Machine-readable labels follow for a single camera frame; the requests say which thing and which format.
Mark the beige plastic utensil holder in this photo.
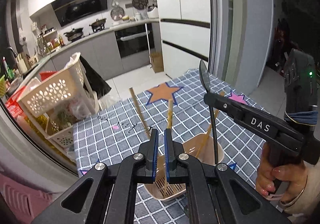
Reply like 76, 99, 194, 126
144, 131, 225, 202

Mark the person's right hand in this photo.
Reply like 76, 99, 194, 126
255, 143, 308, 203

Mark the black range hood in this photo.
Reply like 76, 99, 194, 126
51, 0, 107, 27

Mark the beige flower-pattern storage cart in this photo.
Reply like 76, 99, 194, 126
17, 52, 99, 150

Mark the red plastic basket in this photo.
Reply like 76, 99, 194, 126
4, 70, 57, 117

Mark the built-in black oven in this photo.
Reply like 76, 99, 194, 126
114, 23, 155, 58

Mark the cardboard box on floor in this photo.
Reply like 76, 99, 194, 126
150, 52, 164, 73

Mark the black wok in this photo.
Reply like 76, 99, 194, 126
63, 28, 84, 42

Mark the black pot on stove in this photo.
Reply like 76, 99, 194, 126
89, 18, 106, 33

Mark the white refrigerator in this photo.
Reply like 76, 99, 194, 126
157, 0, 212, 78

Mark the dark translucent spoon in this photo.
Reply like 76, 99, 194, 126
199, 60, 219, 165

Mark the wooden chopstick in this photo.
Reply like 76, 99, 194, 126
195, 90, 225, 158
129, 87, 151, 139
164, 99, 173, 194

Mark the pink plastic stool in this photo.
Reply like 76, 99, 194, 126
0, 174, 53, 223

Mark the round black baking pan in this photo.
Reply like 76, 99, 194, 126
132, 0, 149, 10

